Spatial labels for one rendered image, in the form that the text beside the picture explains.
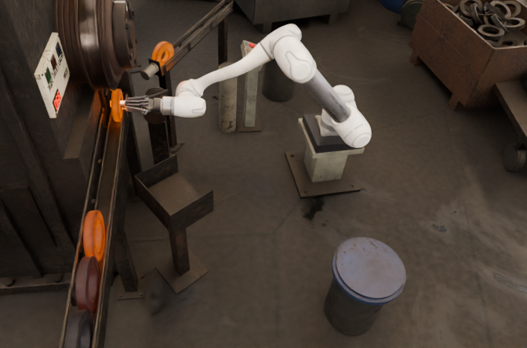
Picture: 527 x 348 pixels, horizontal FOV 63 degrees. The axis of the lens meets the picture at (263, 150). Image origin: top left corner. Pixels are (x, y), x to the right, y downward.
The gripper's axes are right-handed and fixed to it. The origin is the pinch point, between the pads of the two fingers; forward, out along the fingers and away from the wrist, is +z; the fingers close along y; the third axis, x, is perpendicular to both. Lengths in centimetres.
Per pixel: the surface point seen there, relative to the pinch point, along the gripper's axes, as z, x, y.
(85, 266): 0, 3, -89
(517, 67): -268, -7, 68
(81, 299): 1, -1, -98
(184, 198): -32, -12, -48
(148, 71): -12.1, -4.8, 35.0
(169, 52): -23, -2, 50
